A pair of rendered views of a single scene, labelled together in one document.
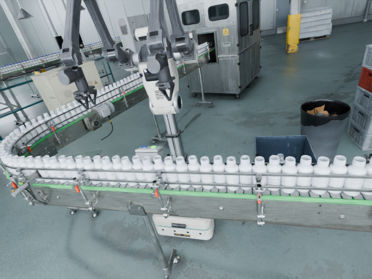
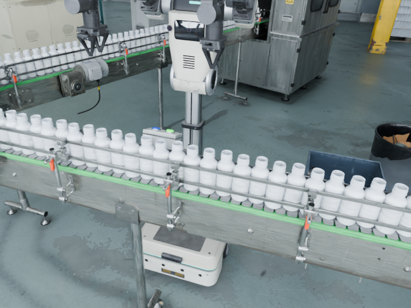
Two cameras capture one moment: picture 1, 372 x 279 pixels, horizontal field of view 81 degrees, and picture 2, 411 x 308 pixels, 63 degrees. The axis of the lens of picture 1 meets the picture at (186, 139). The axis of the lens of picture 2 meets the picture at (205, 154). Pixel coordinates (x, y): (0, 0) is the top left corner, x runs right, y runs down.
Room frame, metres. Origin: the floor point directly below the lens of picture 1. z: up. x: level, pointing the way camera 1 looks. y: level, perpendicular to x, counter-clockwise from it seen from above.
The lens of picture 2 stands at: (-0.14, 0.12, 1.72)
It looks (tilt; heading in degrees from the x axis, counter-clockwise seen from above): 31 degrees down; 357
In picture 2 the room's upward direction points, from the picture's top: 3 degrees clockwise
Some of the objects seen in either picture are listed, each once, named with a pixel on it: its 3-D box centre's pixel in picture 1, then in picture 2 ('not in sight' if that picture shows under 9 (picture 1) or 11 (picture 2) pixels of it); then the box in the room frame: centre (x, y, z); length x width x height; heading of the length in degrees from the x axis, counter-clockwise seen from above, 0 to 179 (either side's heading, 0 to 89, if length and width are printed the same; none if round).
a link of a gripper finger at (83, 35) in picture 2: (86, 99); (91, 42); (1.13, 0.47, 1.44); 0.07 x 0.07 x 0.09; 71
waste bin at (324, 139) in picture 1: (320, 133); (394, 172); (1.99, -1.50, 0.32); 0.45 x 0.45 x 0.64
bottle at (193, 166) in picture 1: (195, 171); (225, 173); (0.82, -0.01, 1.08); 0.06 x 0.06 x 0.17
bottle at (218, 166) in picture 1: (219, 171); (259, 179); (0.78, -0.12, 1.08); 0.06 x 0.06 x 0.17
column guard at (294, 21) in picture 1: (293, 33); (383, 25); (7.44, -4.08, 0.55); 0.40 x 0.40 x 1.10; 71
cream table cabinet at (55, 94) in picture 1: (75, 95); (42, 41); (4.82, 2.18, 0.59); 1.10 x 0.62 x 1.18; 143
